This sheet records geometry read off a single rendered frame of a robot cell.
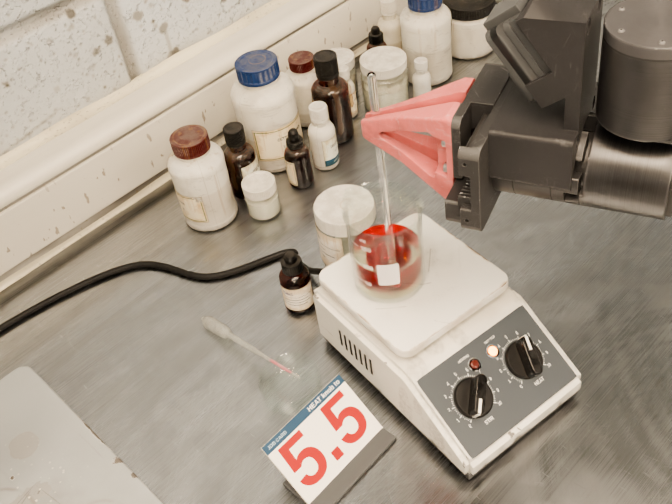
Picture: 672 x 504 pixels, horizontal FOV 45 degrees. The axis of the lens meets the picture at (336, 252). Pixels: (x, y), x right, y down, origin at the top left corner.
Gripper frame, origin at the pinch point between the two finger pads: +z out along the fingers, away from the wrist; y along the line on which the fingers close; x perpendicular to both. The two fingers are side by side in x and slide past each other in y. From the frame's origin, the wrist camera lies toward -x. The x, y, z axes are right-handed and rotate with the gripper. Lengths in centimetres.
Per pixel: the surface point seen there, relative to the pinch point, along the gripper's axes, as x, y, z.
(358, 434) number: 24.1, 9.8, 0.2
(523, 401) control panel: 22.0, 3.6, -11.8
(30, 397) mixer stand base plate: 23.3, 16.9, 29.8
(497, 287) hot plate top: 16.6, -2.8, -7.7
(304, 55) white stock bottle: 16.0, -31.3, 24.5
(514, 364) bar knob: 20.3, 1.6, -10.5
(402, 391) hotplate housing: 20.4, 6.9, -2.9
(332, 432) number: 23.0, 11.0, 1.9
